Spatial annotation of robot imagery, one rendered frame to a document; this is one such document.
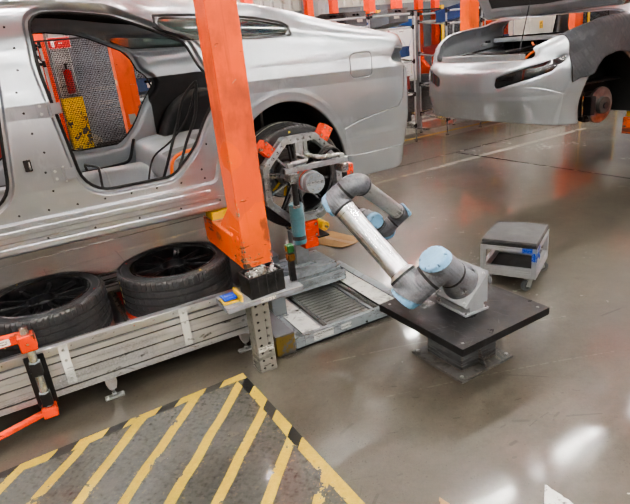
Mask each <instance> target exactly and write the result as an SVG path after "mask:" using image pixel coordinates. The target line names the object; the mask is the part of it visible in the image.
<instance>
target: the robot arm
mask: <svg viewBox="0 0 630 504"><path fill-rule="evenodd" d="M355 196H359V197H361V196H362V197H364V198H365V199H367V200H368V201H370V202H371V203H373V204H374V205H375V206H377V207H378V208H380V209H381V210H383V211H384V212H386V213H387V214H388V216H387V217H386V218H385V219H383V217H382V215H381V214H379V213H377V212H373V211H370V210H369V209H368V210H367V209H365V208H361V209H359V208H358V207H357V206H356V205H355V204H354V202H353V201H352V199H353V198H354V197H355ZM321 202H322V205H323V206H324V208H325V210H326V211H327V212H328V213H329V214H330V215H331V216H333V217H334V216H336V217H337V218H338V219H339V220H340V221H341V222H342V223H343V224H344V225H345V227H346V228H347V229H348V230H349V231H350V232H351V233H352V235H353V236H354V237H355V238H356V239H357V240H358V242H359V243H360V244H361V245H362V246H363V247H364V248H365V250H366V251H367V252H368V253H369V254H370V255H371V256H372V258H373V259H374V260H375V261H376V262H377V263H378V264H379V266H380V267H381V268H382V269H383V270H384V271H385V272H386V274H387V275H388V276H389V277H390V278H391V285H392V286H393V288H392V289H391V292H392V294H393V295H394V297H395V298H396V299H397V300H398V301H399V302H400V303H401V304H403V305H404V306H405V307H407V308H409V309H415V308H416V307H418V306H419V305H421V304H422V303H423V302H424V301H425V300H426V299H427V298H429V297H430V296H431V295H432V294H433V293H435V292H436V291H437V290H438V289H439V288H440V287H443V290H444V292H445V294H446V295H447V296H449V297H450V298H452V299H462V298H465V297H467V296H468V295H470V294H471V293H472V292H473V291H474V289H475V288H476V286H477V283H478V273H477V271H476V270H475V269H474V268H473V267H472V266H470V265H468V264H464V263H462V262H460V261H459V260H458V259H457V258H456V257H455V256H454V255H453V254H452V253H451V252H450V251H449V250H447V249H445V248H444V247H442V246H431V247H429V248H427V250H425V251H424V252H423V253H422V254H421V256H420V258H419V266H417V267H415V266H414V265H413V264H407V263H406V262H405V261H404V260H403V258H402V257H401V256H400V255H399V254H398V253H397V252H396V251H395V249H394V248H393V247H392V246H391V245H390V244H389V243H388V241H387V240H386V239H390V238H392V237H393V236H394V234H395V232H396V229H397V228H398V226H400V225H401V224H402V223H403V222H404V221H405V220H406V219H407V218H409V216H410V215H411V214H412V213H411V212H410V210H409V209H408V208H407V207H406V206H405V205H404V204H403V203H401V204H398V203H397V202H396V201H395V200H393V199H392V198H391V197H389V196H388V195H387V194H385V193H384V192H383V191H381V190H380V189H379V188H377V187H376V186H375V185H373V184H372V182H371V179H370V178H369V177H368V176H366V175H365V174H361V173H354V174H350V175H347V176H345V177H343V178H341V179H340V180H339V181H338V182H337V183H336V184H335V185H334V186H333V187H332V188H331V189H330V190H329V191H328V192H326V193H325V195H324V196H323V197H322V199H321Z"/></svg>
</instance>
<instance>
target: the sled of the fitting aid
mask: <svg viewBox="0 0 630 504"><path fill-rule="evenodd" d="M336 265H337V267H335V268H332V269H329V270H326V271H322V272H319V273H316V274H313V275H310V276H306V277H303V278H300V279H297V281H298V282H299V283H301V284H302V285H303V288H304V290H303V291H300V292H296V293H293V294H290V295H287V296H285V298H287V297H290V296H293V295H296V294H299V293H302V292H305V291H308V290H311V289H314V288H317V287H320V286H324V285H327V284H330V283H333V282H336V281H339V280H342V279H345V278H346V269H345V268H344V267H342V266H341V265H339V264H338V263H336Z"/></svg>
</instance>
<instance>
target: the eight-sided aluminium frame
mask: <svg viewBox="0 0 630 504"><path fill-rule="evenodd" d="M305 140H307V141H308V140H312V141H313V142H314V143H316V144H317V145H318V146H319V147H320V148H321V149H322V147H323V146H325V145H328V144H329V143H327V142H326V141H325V140H324V139H322V138H321V137H319V135H318V134H317V133H316V132H306V133H301V134H296V135H290V136H285V137H279V138H278V140H277V141H276V143H275V144H274V146H273V147H274V148H275V151H274V153H273V154H272V156H271V157H270V158H265V159H264V161H263V162H262V164H261V165H260V174H261V181H262V188H263V195H264V203H265V206H266V207H268V208H270V209H271V210H273V211H274V212H275V213H277V214H278V215H280V216H281V217H282V218H284V219H285V220H286V221H288V222H290V215H289V213H287V212H286V211H285V210H283V209H282V208H281V207H279V206H278V205H276V204H275V203H274V202H273V200H272V192H271V185H270V177H269V170H270V169H271V167H272V166H273V164H274V163H275V161H276V160H277V158H278V157H279V155H280V154H281V152H282V150H283V149H284V147H285V146H286V145H288V144H293V143H295V142H303V141H305ZM331 170H332V181H333V185H332V187H333V186H334V185H335V184H336V183H337V182H338V181H339V180H340V179H341V178H342V172H341V171H338V170H335V167H334V164H332V165H331ZM332 187H331V188H332ZM326 213H327V211H326V210H325V208H324V206H323V205H322V202H321V204H320V205H319V207H318V208H317V209H316V210H312V211H308V212H304V217H305V221H308V220H312V219H316V218H321V217H324V216H325V214H326Z"/></svg>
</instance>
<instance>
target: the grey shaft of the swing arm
mask: <svg viewBox="0 0 630 504"><path fill-rule="evenodd" d="M18 330H19V333H20V336H21V337H24V336H28V335H29V330H28V327H27V325H21V326H19V327H18ZM26 354H27V358H24V359H23V362H24V365H25V368H26V371H27V374H28V377H29V379H30V382H31V385H32V388H33V391H34V394H35V397H36V400H37V403H38V406H39V408H40V407H41V406H43V408H44V407H45V408H49V407H52V406H53V404H54V401H56V402H57V401H59V400H58V397H57V394H56V391H55V388H54V385H53V382H52V378H51V375H50V372H49V369H48V366H47V363H46V360H45V357H44V354H43V353H40V354H36V351H31V352H28V353H26Z"/></svg>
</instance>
